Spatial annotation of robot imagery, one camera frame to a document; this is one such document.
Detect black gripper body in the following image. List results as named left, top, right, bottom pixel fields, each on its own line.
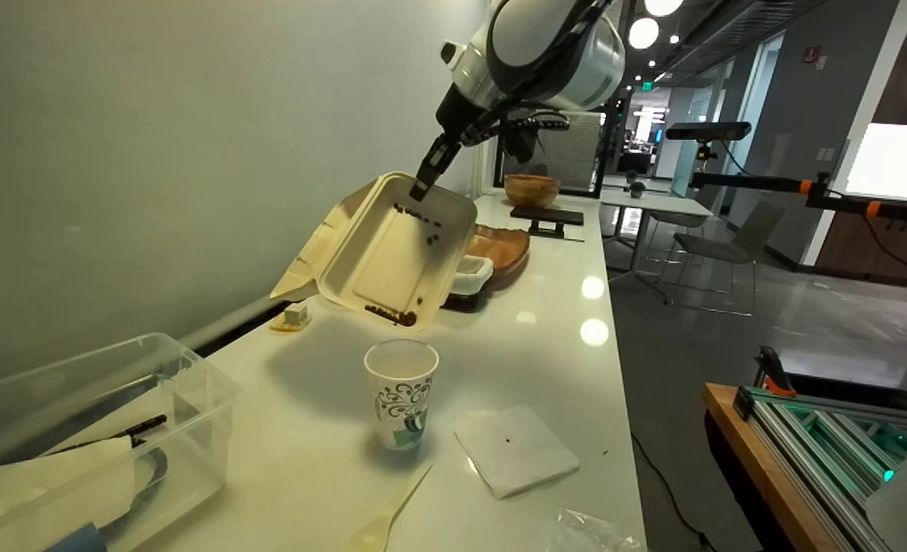
left=435, top=85, right=503, bottom=143

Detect beige clamshell lunch pack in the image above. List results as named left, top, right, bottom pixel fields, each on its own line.
left=274, top=172, right=477, bottom=324

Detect brown food contents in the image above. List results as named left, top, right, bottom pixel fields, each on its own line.
left=365, top=302, right=418, bottom=327

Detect patterned paper cup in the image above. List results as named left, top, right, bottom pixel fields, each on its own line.
left=365, top=338, right=442, bottom=452

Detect woven wooden bowl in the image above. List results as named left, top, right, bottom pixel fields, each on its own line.
left=503, top=176, right=557, bottom=207

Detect large wooden tray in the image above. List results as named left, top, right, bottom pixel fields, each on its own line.
left=469, top=225, right=529, bottom=289

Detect cloth lined dark basket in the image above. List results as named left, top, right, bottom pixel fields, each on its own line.
left=447, top=253, right=494, bottom=301

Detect small yellow white object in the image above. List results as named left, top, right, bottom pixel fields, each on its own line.
left=271, top=302, right=311, bottom=331

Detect white paper napkin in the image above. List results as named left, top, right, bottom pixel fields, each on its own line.
left=454, top=405, right=580, bottom=501

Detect clear plastic storage bin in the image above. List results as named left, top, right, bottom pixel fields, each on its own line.
left=0, top=334, right=236, bottom=552

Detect clear plastic bag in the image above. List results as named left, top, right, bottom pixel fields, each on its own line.
left=547, top=509, right=645, bottom=552

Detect black orange clamp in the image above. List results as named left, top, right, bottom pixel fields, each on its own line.
left=754, top=346, right=796, bottom=399

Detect wooden base board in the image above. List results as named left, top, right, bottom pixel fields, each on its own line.
left=701, top=383, right=851, bottom=552

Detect white crumpled cloth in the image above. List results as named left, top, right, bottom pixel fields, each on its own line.
left=0, top=439, right=137, bottom=552

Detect black camera on stand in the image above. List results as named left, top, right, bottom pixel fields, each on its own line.
left=665, top=124, right=752, bottom=142

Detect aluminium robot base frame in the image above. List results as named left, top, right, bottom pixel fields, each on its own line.
left=736, top=385, right=907, bottom=552

